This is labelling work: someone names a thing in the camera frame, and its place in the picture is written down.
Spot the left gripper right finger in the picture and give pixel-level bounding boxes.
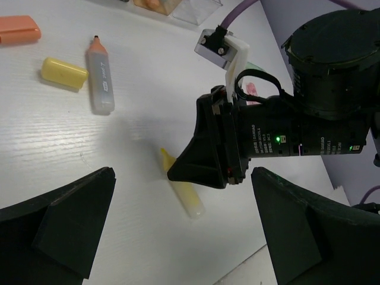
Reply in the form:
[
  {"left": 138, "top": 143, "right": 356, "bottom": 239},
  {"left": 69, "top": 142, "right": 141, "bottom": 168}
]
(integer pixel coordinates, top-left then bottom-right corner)
[{"left": 251, "top": 167, "right": 379, "bottom": 284}]

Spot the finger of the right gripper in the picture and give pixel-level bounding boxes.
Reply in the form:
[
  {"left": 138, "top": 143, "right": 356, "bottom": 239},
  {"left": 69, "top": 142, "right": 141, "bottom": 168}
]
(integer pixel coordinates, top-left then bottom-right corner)
[{"left": 167, "top": 94, "right": 235, "bottom": 189}]

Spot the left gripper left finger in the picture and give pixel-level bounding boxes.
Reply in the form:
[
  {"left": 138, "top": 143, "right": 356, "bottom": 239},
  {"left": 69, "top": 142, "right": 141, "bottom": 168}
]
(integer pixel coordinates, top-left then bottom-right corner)
[{"left": 1, "top": 167, "right": 116, "bottom": 284}]

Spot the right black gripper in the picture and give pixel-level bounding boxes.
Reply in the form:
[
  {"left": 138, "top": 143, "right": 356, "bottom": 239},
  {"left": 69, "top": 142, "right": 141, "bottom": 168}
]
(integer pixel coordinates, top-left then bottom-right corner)
[{"left": 211, "top": 86, "right": 370, "bottom": 185}]

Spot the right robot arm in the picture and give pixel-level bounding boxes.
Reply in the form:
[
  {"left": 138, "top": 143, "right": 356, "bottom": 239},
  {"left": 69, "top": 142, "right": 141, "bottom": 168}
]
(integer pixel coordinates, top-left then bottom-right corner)
[{"left": 167, "top": 9, "right": 379, "bottom": 189}]

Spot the pink utility knife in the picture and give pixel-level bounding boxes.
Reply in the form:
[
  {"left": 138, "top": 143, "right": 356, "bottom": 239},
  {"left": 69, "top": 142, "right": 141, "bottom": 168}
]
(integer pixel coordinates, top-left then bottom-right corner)
[{"left": 243, "top": 83, "right": 260, "bottom": 105}]

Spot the green utility knife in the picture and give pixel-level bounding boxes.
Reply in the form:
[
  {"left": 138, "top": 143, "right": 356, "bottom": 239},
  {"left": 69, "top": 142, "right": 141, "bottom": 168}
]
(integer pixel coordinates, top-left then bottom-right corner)
[{"left": 245, "top": 62, "right": 265, "bottom": 72}]

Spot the orange highlighter pen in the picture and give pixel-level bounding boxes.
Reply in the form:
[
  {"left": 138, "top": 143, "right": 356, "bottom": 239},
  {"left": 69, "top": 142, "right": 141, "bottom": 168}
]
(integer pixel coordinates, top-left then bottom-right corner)
[{"left": 86, "top": 35, "right": 115, "bottom": 115}]

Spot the clear plastic bin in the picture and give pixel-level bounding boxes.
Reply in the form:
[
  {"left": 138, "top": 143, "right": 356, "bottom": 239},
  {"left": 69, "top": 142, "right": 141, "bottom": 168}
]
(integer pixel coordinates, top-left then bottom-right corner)
[{"left": 172, "top": 0, "right": 223, "bottom": 26}]

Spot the yellow highlighter cap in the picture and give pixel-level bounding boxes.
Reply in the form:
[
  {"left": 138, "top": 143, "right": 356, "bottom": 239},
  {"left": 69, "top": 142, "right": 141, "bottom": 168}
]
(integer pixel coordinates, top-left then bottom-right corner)
[{"left": 41, "top": 57, "right": 88, "bottom": 90}]

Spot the orange highlighter cap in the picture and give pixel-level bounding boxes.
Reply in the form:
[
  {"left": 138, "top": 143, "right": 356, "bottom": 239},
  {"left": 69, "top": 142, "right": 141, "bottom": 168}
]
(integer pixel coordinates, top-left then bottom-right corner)
[{"left": 1, "top": 15, "right": 42, "bottom": 45}]

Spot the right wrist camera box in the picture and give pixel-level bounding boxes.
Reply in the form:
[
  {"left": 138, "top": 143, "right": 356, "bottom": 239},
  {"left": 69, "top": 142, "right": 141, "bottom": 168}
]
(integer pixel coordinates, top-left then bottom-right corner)
[{"left": 194, "top": 26, "right": 249, "bottom": 103}]

